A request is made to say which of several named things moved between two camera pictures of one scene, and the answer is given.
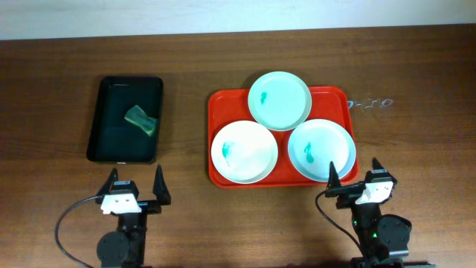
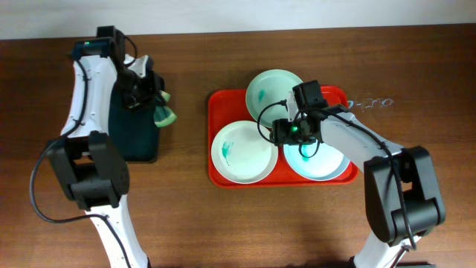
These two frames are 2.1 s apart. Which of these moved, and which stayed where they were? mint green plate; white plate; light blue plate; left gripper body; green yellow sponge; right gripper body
Moved: left gripper body; green yellow sponge; right gripper body
Stayed: white plate; light blue plate; mint green plate
